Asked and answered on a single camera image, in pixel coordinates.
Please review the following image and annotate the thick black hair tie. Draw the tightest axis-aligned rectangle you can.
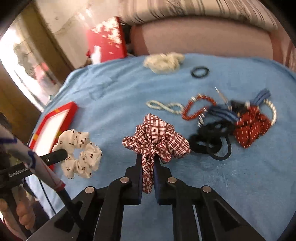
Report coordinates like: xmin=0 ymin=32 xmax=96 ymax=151
xmin=188 ymin=120 xmax=235 ymax=155

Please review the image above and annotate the pink bolster cushion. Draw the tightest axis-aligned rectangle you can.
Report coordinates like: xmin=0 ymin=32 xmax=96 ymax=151
xmin=130 ymin=17 xmax=284 ymax=63

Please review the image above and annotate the red jewelry tray box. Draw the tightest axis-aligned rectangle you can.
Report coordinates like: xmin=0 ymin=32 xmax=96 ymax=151
xmin=28 ymin=101 xmax=79 ymax=172

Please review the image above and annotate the striped floral pillow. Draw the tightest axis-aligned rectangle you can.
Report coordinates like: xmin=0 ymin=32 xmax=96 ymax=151
xmin=119 ymin=0 xmax=278 ymax=32

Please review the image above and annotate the red plaid scrunchie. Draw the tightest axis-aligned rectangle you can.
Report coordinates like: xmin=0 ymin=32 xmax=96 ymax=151
xmin=122 ymin=113 xmax=191 ymax=194

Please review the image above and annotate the black cable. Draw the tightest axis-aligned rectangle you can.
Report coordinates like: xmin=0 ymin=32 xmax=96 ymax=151
xmin=36 ymin=178 xmax=57 ymax=216

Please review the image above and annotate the blue striped strap watch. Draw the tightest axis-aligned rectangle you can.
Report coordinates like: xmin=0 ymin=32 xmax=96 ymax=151
xmin=197 ymin=88 xmax=271 ymax=127

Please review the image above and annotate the large pearl bracelet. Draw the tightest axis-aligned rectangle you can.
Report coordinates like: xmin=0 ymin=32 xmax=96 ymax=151
xmin=261 ymin=98 xmax=278 ymax=127

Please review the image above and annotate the red dotted scrunchie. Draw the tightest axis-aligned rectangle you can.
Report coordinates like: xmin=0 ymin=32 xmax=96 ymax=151
xmin=233 ymin=106 xmax=271 ymax=148

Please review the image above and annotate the red floral box lid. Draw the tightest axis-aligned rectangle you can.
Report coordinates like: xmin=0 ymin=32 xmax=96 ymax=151
xmin=86 ymin=16 xmax=127 ymax=64

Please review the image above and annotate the blue blanket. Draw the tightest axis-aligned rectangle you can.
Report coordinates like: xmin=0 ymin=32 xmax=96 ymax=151
xmin=23 ymin=52 xmax=296 ymax=241

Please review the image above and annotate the stained glass door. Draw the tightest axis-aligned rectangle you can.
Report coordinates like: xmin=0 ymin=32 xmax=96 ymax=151
xmin=1 ymin=16 xmax=61 ymax=112

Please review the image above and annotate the small black hair tie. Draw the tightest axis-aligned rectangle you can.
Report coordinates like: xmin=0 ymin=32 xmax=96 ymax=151
xmin=190 ymin=66 xmax=210 ymax=79

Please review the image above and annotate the thin black elastic band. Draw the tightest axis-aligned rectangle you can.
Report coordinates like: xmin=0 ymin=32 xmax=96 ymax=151
xmin=206 ymin=135 xmax=232 ymax=161

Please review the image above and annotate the silver hair clip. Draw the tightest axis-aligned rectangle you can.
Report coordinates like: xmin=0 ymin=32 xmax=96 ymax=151
xmin=215 ymin=87 xmax=232 ymax=111

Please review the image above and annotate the white pearl bead bracelet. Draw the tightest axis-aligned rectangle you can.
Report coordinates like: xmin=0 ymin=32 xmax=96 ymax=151
xmin=145 ymin=99 xmax=185 ymax=115

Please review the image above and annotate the cream fluffy scrunchie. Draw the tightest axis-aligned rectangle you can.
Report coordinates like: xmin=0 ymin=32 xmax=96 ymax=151
xmin=143 ymin=52 xmax=185 ymax=74

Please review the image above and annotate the white cherry print scrunchie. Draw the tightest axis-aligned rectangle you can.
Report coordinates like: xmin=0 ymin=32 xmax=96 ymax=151
xmin=52 ymin=129 xmax=103 ymax=179

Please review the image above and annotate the red bead bracelet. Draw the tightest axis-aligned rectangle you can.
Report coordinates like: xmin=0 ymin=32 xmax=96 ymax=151
xmin=181 ymin=93 xmax=218 ymax=122

